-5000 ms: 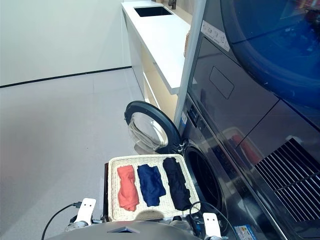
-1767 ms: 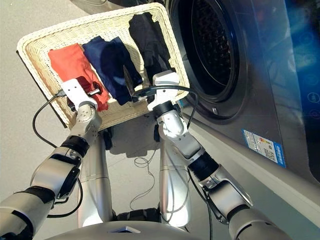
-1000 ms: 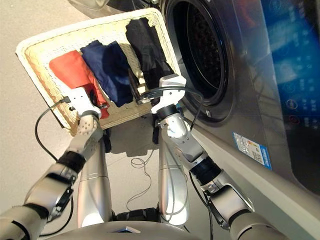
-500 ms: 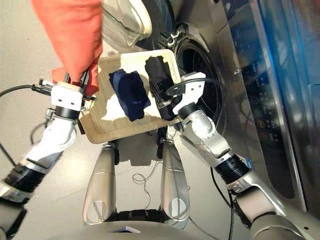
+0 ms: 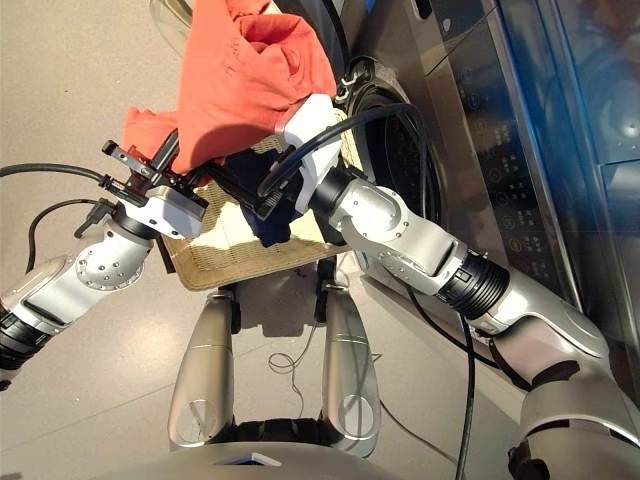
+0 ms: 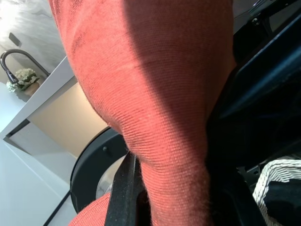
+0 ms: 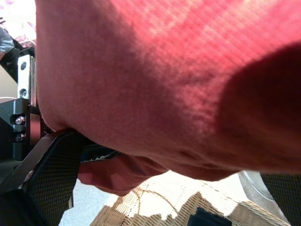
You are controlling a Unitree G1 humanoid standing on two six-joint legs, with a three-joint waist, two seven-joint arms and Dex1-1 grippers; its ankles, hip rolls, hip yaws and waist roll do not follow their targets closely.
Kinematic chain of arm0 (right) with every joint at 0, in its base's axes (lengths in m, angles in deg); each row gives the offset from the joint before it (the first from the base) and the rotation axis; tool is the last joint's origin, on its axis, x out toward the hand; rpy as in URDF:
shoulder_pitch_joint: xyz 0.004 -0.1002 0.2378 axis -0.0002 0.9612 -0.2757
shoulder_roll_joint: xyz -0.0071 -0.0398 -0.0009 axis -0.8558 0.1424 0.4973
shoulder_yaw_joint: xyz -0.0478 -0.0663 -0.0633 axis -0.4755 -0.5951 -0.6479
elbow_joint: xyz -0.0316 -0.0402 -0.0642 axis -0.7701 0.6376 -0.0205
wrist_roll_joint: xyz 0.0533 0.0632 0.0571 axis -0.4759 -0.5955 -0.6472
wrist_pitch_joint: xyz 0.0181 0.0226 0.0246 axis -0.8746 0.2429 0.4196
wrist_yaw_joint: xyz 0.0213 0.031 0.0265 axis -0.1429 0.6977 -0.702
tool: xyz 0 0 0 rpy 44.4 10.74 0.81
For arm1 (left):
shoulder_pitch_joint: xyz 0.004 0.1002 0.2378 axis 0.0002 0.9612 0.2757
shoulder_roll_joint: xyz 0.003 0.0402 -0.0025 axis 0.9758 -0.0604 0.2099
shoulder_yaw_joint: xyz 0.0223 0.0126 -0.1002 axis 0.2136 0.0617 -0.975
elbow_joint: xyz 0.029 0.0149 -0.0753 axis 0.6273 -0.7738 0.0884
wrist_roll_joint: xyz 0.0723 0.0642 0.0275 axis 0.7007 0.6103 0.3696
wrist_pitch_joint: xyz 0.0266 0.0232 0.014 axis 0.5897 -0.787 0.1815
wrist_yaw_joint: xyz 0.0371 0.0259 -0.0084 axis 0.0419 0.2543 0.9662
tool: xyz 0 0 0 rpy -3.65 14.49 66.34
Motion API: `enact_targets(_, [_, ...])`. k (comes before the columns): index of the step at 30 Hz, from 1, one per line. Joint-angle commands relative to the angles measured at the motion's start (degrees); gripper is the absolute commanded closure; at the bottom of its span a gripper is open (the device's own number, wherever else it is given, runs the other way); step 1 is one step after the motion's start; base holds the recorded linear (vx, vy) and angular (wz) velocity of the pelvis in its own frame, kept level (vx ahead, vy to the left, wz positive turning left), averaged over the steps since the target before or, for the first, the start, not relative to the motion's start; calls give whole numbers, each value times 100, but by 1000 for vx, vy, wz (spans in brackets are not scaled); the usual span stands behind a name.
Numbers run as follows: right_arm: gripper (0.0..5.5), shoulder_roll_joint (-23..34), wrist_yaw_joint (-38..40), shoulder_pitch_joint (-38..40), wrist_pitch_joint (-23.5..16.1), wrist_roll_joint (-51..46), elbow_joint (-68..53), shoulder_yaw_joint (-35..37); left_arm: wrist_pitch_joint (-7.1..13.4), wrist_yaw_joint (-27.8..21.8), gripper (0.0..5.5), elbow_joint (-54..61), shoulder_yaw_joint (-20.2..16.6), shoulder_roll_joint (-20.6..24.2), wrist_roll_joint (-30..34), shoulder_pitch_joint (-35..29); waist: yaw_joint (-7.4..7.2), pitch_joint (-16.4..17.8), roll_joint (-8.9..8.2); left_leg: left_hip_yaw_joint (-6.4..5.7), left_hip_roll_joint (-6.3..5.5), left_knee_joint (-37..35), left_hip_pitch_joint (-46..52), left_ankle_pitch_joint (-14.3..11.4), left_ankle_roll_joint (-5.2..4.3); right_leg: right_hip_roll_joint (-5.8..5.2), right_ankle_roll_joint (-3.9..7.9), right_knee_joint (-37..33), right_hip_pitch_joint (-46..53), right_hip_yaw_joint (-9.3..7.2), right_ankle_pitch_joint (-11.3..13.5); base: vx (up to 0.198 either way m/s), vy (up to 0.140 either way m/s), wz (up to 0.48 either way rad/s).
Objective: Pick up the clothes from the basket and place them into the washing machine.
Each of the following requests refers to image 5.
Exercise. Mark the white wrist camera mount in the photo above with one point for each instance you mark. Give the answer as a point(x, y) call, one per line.
point(315, 120)
point(167, 212)

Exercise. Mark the pale woven laundry basket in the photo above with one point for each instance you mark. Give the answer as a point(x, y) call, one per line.
point(225, 260)

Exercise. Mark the blue white washer sticker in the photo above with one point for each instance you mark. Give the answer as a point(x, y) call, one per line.
point(363, 261)

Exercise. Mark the orange garment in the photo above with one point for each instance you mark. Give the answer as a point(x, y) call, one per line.
point(240, 85)

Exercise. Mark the grey washing machine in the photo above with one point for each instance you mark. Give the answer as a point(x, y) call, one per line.
point(450, 150)

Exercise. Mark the navy blue garment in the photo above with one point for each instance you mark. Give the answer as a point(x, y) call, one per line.
point(272, 232)

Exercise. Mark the silver robot leg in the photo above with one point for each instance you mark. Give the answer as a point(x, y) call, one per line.
point(350, 365)
point(205, 365)

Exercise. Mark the grey robot torso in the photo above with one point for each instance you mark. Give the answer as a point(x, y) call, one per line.
point(250, 462)

